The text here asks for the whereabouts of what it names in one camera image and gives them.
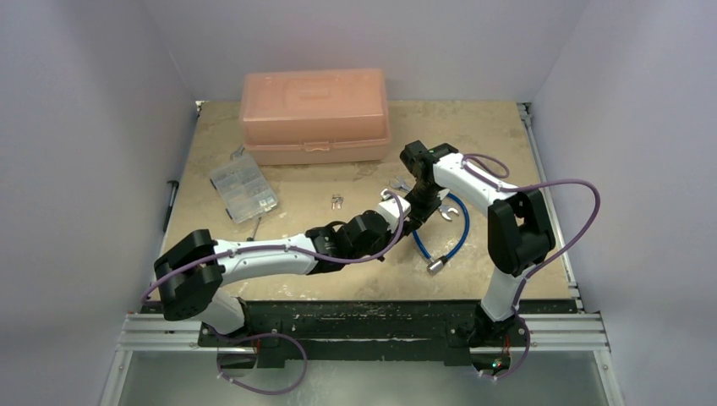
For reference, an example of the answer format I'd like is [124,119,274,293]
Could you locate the black tool beside table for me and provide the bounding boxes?
[162,179,179,233]

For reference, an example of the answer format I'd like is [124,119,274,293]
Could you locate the green-handled screwdriver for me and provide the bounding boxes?
[247,217,262,242]

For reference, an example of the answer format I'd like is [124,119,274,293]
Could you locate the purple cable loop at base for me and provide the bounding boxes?
[216,330,309,397]

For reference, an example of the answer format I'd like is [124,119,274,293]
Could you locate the blue cable lock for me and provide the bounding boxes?
[412,193,471,277]

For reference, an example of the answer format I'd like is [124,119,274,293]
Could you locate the silver open-end wrench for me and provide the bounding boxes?
[388,177,460,222]

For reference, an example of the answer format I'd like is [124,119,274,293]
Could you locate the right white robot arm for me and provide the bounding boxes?
[400,141,556,347]

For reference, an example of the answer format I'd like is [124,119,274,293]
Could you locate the clear plastic parts box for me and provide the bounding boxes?
[210,154,279,223]

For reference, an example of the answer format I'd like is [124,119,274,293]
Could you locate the small silver keys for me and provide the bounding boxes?
[331,195,343,210]

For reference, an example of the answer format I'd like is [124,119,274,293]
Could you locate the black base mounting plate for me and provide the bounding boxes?
[198,299,528,368]

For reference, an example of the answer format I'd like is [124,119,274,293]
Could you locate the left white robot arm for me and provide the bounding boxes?
[148,210,422,346]

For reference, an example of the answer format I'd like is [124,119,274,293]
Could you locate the orange plastic toolbox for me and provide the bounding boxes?
[239,69,391,166]

